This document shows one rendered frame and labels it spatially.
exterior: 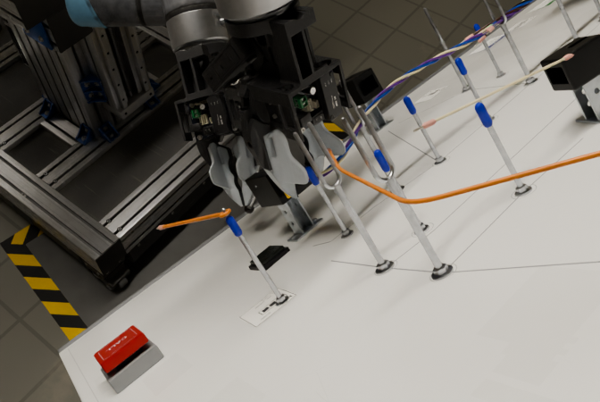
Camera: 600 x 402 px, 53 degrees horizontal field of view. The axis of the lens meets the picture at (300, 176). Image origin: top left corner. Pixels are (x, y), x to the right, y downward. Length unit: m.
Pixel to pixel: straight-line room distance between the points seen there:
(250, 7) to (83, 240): 1.38
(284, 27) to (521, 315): 0.30
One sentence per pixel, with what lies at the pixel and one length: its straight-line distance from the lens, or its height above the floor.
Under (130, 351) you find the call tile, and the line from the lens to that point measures 0.65.
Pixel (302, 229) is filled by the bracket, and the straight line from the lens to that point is 0.73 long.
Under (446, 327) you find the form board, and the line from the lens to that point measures 0.41.
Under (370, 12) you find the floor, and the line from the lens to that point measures 2.78.
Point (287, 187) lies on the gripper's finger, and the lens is 0.66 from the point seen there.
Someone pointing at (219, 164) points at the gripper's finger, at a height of 1.07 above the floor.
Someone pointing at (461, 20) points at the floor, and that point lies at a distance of 2.81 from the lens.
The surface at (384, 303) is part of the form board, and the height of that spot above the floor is 1.27.
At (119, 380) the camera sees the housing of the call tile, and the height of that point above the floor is 1.11.
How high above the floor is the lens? 1.71
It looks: 53 degrees down
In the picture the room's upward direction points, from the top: straight up
